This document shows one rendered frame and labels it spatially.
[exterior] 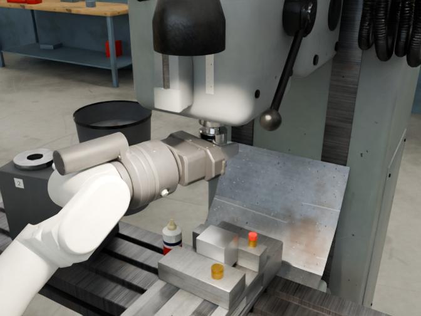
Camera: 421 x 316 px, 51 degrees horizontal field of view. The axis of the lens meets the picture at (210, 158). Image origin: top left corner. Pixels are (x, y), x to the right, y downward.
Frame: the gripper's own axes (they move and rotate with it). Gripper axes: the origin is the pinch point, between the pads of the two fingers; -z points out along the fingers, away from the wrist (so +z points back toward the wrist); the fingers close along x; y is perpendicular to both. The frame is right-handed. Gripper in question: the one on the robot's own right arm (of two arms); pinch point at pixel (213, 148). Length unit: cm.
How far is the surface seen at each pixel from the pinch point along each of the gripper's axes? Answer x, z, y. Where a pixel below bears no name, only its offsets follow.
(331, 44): -4.5, -25.1, -14.7
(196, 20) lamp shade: -18.2, 19.7, -24.2
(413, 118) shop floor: 118, -386, 118
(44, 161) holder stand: 38.7, 13.6, 11.9
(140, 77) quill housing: 4.1, 10.9, -13.1
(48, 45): 570, -220, 92
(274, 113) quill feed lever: -14.7, 3.0, -10.6
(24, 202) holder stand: 39.4, 19.3, 20.3
